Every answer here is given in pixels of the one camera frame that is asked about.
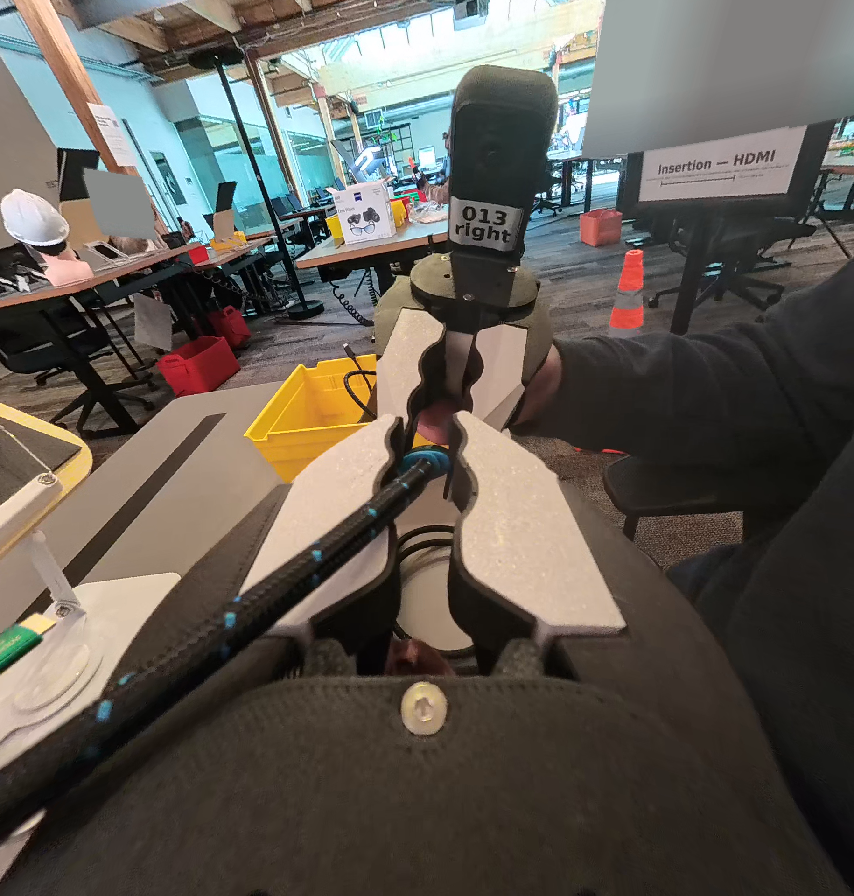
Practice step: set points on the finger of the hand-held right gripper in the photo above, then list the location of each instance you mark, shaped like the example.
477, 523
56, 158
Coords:
399, 357
497, 371

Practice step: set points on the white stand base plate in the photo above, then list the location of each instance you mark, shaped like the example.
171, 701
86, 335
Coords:
133, 616

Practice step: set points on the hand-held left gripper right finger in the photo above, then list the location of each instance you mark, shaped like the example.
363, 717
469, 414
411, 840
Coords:
539, 560

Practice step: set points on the white hard hat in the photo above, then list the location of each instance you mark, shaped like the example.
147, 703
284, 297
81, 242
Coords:
35, 217

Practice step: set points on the white printed box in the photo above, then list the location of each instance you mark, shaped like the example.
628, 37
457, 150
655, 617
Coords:
364, 213

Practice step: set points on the orange cone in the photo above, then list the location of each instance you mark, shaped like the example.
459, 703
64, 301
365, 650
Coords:
629, 294

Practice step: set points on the wooden table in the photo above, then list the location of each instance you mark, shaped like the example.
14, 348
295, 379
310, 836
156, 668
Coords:
371, 245

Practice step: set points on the person's right forearm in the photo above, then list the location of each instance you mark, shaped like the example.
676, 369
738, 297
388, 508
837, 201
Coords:
707, 378

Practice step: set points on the person's right hand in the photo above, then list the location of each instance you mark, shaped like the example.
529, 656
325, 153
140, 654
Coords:
542, 392

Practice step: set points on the yellow plastic bin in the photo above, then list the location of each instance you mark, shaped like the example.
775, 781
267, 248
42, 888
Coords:
308, 420

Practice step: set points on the black office chair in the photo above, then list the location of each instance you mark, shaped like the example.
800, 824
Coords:
679, 490

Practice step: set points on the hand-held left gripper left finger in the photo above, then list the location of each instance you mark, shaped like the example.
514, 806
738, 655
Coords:
329, 511

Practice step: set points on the white sign board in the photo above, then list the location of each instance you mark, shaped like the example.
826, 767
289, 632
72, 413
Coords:
721, 165

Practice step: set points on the black hdmi switch box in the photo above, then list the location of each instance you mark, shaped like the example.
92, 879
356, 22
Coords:
427, 539

